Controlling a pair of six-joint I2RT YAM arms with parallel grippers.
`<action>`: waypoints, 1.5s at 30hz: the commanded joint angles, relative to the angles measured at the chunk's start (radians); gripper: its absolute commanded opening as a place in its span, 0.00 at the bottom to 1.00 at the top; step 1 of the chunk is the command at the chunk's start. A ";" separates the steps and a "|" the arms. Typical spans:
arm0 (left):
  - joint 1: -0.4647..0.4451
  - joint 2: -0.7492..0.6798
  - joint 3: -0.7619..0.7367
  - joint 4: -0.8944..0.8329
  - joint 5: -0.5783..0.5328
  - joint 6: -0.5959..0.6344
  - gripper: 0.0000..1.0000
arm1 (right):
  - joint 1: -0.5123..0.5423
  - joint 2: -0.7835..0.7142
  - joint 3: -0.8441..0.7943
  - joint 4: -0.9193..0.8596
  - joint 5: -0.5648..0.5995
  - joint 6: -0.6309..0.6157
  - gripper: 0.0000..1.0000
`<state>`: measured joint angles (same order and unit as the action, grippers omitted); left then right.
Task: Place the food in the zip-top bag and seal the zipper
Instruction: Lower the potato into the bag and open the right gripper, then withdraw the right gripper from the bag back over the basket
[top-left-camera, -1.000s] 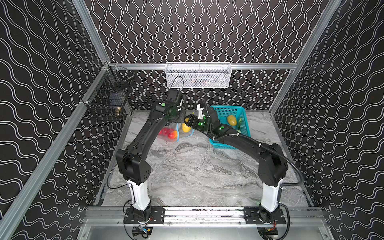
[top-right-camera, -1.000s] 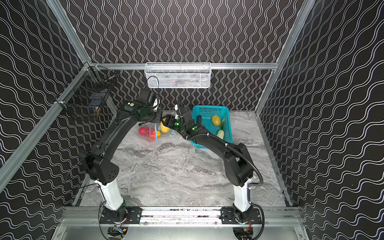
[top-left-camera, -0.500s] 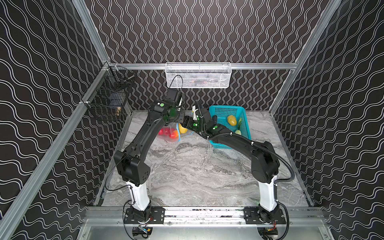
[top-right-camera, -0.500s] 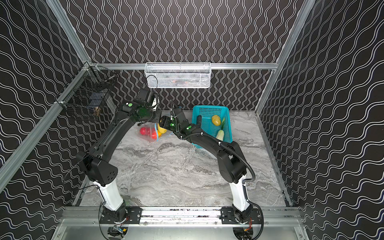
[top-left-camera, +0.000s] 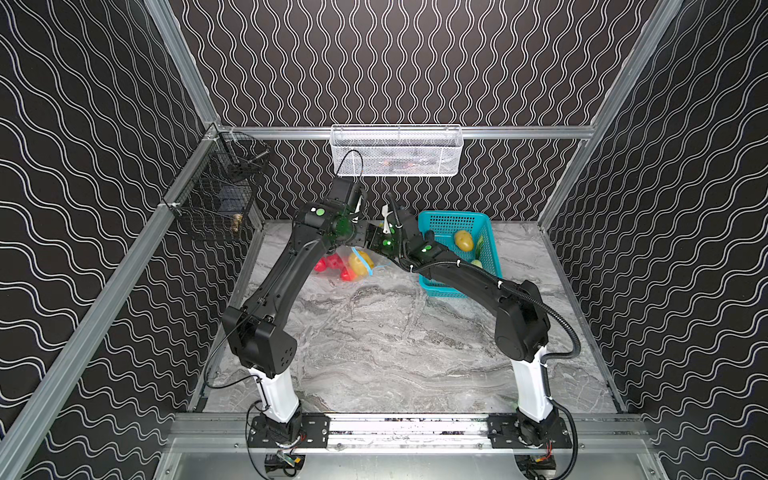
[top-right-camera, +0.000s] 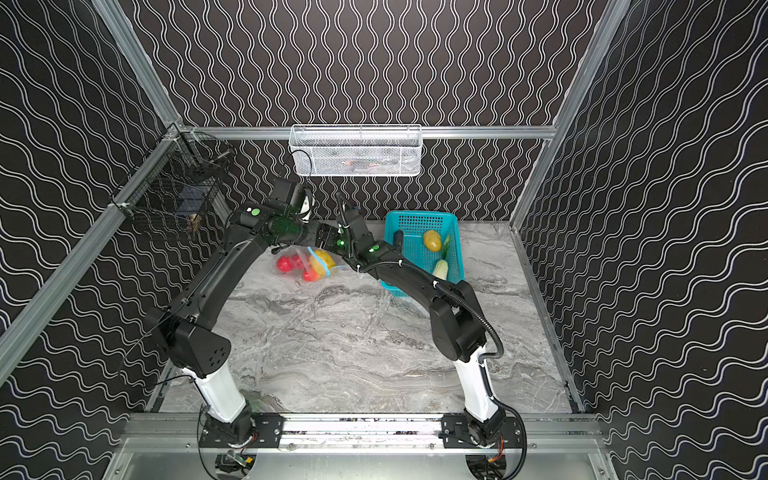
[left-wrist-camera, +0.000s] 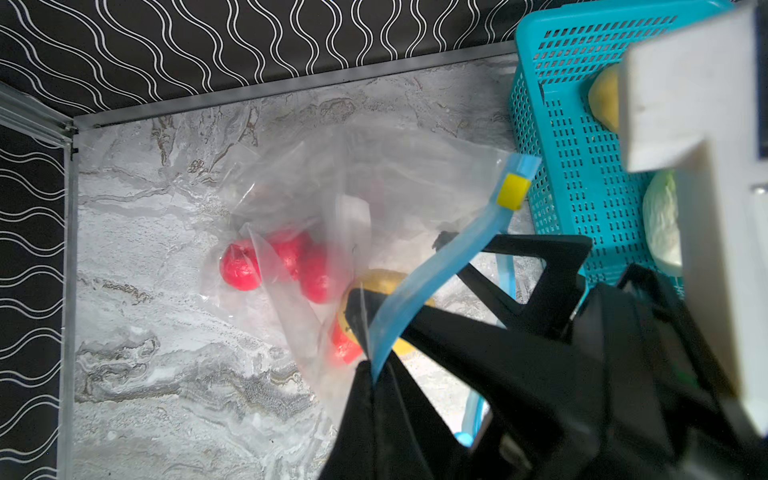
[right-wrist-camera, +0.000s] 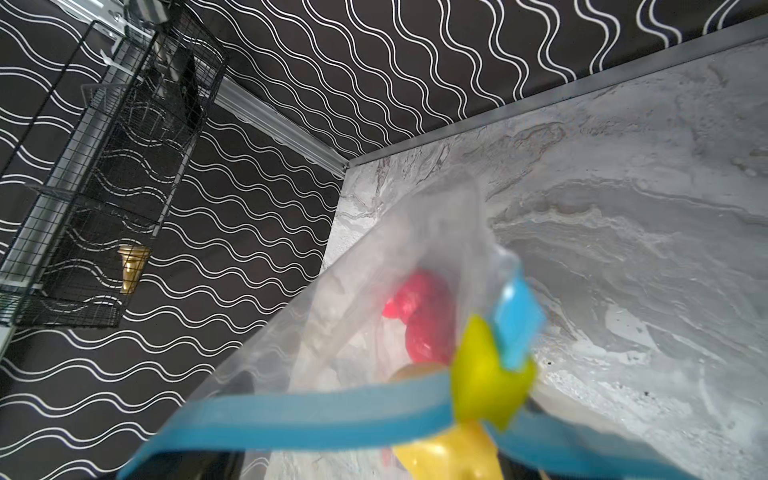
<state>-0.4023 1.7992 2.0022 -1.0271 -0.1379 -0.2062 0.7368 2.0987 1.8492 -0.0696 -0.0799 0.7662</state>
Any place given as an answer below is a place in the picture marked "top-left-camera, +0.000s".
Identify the clear zip top bag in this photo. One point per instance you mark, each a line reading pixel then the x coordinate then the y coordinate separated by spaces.
pixel 380 262

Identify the brass object in basket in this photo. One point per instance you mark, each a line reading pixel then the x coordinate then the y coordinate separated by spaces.
pixel 236 223

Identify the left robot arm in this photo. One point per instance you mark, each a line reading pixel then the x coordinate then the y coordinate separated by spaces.
pixel 256 330

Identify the yellow potato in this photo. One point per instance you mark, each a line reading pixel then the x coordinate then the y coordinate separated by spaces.
pixel 361 263

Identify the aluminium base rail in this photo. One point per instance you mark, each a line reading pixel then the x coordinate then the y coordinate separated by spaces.
pixel 356 433

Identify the red tomato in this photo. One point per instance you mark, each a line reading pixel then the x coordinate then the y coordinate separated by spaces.
pixel 347 275
pixel 333 262

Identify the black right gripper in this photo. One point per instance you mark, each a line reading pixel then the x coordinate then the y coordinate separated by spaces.
pixel 374 238

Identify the black wire wall basket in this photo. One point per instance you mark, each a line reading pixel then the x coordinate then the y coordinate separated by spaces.
pixel 224 181

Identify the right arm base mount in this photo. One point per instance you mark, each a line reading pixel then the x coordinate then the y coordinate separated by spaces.
pixel 528 432

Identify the clear wall-mounted basket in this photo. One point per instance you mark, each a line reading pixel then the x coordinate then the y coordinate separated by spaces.
pixel 396 150

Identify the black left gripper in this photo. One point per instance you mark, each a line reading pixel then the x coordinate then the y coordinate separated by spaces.
pixel 349 225

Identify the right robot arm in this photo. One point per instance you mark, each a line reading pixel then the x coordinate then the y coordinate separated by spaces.
pixel 527 330

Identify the yellow lemon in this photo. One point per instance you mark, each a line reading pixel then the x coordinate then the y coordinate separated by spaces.
pixel 464 241

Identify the teal plastic basket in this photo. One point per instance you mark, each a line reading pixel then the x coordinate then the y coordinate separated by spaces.
pixel 446 224

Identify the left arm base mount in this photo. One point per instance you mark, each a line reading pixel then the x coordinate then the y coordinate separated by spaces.
pixel 302 430

